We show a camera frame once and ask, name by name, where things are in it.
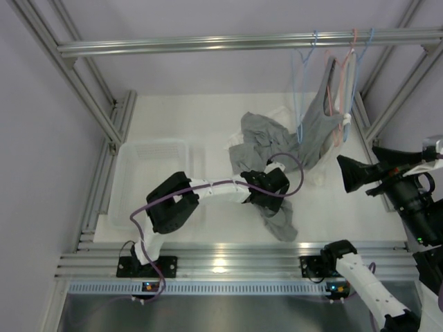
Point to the slotted grey cable duct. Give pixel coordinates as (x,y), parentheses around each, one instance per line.
(199,288)

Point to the aluminium hanging rail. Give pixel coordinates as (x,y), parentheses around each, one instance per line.
(382,37)

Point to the aluminium frame left struts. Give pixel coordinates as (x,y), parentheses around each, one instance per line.
(114,118)

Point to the grey tank top on hanger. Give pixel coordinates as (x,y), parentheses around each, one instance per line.
(316,124)

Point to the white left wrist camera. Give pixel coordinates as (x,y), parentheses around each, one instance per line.
(274,165)

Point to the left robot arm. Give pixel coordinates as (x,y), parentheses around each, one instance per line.
(169,206)

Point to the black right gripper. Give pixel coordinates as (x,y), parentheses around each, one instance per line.
(356,173)

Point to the white plastic basket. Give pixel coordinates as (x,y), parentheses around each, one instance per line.
(143,165)

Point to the aluminium frame right struts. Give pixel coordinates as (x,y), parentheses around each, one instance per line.
(401,86)

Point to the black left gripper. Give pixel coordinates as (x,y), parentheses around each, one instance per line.
(272,202)

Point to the grey clothes pile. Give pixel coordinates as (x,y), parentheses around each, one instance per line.
(264,139)

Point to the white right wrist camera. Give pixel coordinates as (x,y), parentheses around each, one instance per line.
(431,156)

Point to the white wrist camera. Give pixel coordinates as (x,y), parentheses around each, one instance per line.
(431,156)
(274,165)

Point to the pink wire hanger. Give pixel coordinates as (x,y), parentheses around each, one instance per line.
(339,100)

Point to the blue wire hanger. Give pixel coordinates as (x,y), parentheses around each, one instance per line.
(299,64)
(359,57)

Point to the grey tank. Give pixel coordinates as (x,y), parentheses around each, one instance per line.
(280,223)
(316,124)

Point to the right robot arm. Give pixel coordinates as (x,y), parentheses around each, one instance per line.
(388,312)

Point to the white tank top on hanger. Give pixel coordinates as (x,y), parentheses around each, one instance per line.
(317,174)

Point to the aluminium frame struts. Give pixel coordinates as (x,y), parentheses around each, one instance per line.
(401,86)
(114,118)

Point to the white garment under pile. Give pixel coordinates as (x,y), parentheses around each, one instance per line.
(282,115)

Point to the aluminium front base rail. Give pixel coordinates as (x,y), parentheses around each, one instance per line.
(236,261)

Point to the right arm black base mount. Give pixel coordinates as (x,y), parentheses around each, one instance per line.
(314,267)

